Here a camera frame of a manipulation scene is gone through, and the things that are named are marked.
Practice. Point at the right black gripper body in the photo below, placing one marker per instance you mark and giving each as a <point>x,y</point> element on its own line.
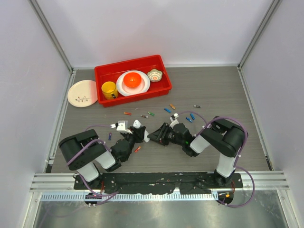
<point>172,138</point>

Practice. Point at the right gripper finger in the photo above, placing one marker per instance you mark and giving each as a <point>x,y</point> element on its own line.
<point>160,139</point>
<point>161,132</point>

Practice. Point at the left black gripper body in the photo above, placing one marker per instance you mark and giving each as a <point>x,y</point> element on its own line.
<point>130,137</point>

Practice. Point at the white remote control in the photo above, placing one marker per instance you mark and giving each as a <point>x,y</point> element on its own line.
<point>136,124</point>

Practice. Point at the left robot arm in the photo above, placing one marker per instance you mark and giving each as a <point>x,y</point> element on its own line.
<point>82,149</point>

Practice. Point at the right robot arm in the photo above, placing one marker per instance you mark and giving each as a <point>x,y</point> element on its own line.
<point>226,135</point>

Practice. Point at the white plate in bin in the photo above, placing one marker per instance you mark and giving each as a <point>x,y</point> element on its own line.
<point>124,90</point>

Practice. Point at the yellow mug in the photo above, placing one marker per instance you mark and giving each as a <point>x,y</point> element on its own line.
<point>109,90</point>

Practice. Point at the orange bowl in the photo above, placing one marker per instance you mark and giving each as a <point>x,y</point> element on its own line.
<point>132,79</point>

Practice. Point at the small patterned dish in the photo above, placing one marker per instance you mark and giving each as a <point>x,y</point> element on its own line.
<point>155,75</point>

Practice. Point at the red plastic bin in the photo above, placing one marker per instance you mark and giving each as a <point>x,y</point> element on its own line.
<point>111,72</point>

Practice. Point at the pink floral plate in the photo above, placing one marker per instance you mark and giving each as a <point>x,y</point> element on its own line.
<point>82,94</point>

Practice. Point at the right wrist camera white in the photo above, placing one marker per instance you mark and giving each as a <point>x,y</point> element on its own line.
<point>174,120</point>

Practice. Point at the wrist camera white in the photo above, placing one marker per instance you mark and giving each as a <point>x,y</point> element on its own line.
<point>174,120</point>
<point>121,127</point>

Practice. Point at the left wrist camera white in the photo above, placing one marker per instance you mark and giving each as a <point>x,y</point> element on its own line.
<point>121,127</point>

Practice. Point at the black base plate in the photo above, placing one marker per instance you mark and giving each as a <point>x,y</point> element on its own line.
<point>160,183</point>

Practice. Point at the slotted cable duct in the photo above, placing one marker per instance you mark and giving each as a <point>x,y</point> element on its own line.
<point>86,196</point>

